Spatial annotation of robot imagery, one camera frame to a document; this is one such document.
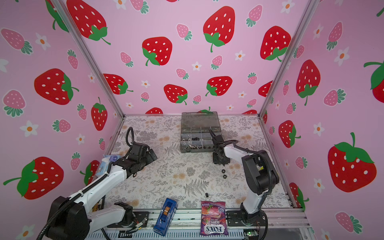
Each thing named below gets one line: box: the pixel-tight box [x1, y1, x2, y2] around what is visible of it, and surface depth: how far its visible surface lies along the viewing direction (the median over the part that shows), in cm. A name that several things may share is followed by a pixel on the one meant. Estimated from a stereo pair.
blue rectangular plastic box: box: [153, 198, 178, 237], surface depth 72 cm
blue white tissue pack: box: [96, 155, 121, 176], surface depth 90 cm
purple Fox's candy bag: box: [200, 201, 229, 236], surface depth 73 cm
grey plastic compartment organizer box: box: [180, 111, 222, 153], surface depth 110 cm
